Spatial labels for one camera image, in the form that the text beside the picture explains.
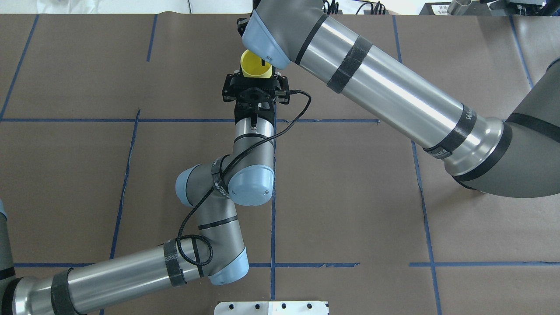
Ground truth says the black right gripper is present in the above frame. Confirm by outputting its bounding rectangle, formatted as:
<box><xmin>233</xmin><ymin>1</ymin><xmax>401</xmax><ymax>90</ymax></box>
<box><xmin>237</xmin><ymin>17</ymin><xmax>250</xmax><ymax>37</ymax></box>

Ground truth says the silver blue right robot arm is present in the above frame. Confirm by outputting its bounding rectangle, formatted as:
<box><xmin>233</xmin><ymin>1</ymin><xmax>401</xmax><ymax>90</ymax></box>
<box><xmin>242</xmin><ymin>0</ymin><xmax>560</xmax><ymax>198</ymax></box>

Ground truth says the silver metal cup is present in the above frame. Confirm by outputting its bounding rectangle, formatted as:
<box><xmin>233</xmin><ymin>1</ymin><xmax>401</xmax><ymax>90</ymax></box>
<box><xmin>447</xmin><ymin>0</ymin><xmax>472</xmax><ymax>16</ymax></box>

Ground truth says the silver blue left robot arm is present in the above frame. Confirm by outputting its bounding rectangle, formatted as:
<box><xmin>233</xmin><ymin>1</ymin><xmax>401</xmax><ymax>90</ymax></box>
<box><xmin>1</xmin><ymin>71</ymin><xmax>297</xmax><ymax>315</ymax></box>

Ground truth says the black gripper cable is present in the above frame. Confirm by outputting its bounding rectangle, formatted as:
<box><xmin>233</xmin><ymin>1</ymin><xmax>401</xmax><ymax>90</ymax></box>
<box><xmin>176</xmin><ymin>90</ymin><xmax>312</xmax><ymax>266</ymax></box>

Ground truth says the white camera pole with base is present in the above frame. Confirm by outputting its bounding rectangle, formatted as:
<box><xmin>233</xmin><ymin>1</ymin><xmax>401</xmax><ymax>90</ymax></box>
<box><xmin>214</xmin><ymin>301</ymin><xmax>330</xmax><ymax>315</ymax></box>

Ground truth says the yellow plastic cup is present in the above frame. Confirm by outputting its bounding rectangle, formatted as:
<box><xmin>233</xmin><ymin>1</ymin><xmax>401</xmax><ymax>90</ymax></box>
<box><xmin>240</xmin><ymin>50</ymin><xmax>273</xmax><ymax>79</ymax></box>

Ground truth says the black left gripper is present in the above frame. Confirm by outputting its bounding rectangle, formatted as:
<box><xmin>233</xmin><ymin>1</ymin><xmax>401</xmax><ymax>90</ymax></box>
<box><xmin>222</xmin><ymin>73</ymin><xmax>290</xmax><ymax>125</ymax></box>

